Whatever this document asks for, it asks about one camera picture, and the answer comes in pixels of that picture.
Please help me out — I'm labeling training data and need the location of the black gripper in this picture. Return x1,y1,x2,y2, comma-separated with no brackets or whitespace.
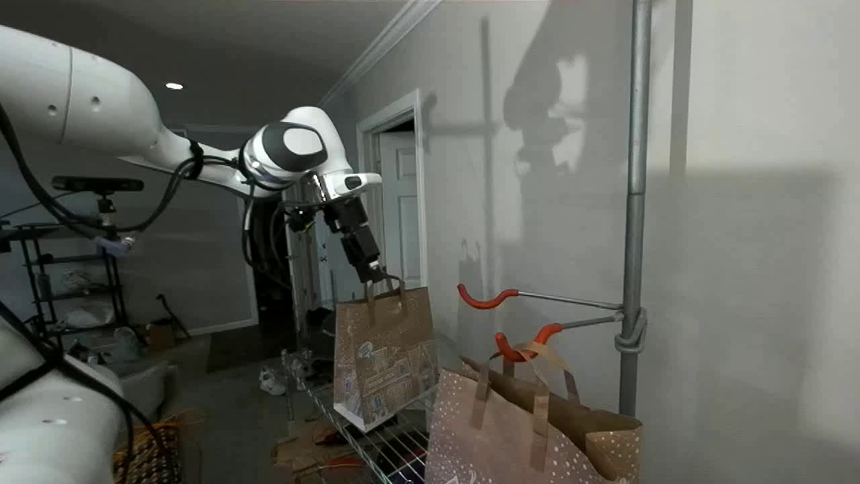
321,197,383,283

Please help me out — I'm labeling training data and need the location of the brown printed paper bag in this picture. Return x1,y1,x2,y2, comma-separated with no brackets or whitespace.
332,275,438,432

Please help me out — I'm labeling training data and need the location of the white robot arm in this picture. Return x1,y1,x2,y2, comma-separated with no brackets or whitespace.
0,25,383,283

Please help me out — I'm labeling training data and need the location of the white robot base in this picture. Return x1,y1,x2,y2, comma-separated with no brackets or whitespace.
0,306,128,484

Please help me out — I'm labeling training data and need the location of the lower orange-tipped rack hook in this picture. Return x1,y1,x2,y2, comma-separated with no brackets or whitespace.
493,314,620,363

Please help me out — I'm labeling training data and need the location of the brown dotted paper bag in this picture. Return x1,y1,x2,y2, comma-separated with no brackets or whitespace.
425,345,642,484

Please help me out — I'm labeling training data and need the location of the grey metal rack pole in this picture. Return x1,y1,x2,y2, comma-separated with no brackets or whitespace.
616,0,652,417

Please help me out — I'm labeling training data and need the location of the white door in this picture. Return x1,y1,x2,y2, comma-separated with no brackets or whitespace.
379,135,421,285

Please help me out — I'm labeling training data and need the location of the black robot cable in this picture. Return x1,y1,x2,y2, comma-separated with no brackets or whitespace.
0,105,262,250

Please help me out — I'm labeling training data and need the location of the wire rack shelf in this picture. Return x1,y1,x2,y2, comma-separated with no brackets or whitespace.
282,349,436,484

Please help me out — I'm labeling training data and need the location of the black camera on tripod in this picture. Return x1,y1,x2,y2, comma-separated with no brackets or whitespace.
50,175,145,259

